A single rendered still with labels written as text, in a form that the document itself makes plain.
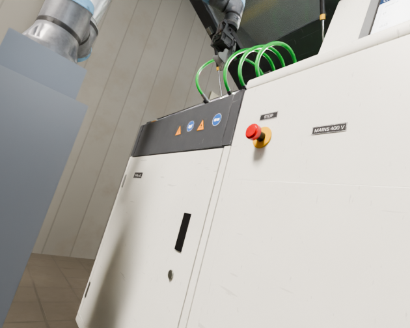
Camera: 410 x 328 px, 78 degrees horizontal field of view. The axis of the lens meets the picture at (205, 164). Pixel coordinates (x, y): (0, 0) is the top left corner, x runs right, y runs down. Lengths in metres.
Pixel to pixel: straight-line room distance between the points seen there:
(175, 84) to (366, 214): 2.79
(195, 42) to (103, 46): 1.15
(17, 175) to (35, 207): 0.08
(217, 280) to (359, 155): 0.36
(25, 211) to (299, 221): 0.59
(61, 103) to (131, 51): 2.22
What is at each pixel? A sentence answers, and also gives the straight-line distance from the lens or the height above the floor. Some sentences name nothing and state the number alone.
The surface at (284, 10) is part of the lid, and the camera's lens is 1.44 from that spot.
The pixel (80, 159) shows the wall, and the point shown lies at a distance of 2.52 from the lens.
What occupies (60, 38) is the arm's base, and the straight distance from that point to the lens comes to 0.84.
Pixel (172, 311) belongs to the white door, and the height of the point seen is 0.37.
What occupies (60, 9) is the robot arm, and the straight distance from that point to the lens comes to 0.89.
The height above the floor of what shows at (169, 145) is 0.82.
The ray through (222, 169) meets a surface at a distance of 0.64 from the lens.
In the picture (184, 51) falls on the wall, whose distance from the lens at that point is 3.28.
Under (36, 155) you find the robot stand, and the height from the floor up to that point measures 0.64.
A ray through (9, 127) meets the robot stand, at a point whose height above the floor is 0.68.
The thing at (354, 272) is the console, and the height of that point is 0.58.
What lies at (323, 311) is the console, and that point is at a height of 0.51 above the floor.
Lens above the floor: 0.59
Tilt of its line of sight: 12 degrees up
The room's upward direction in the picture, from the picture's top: 15 degrees clockwise
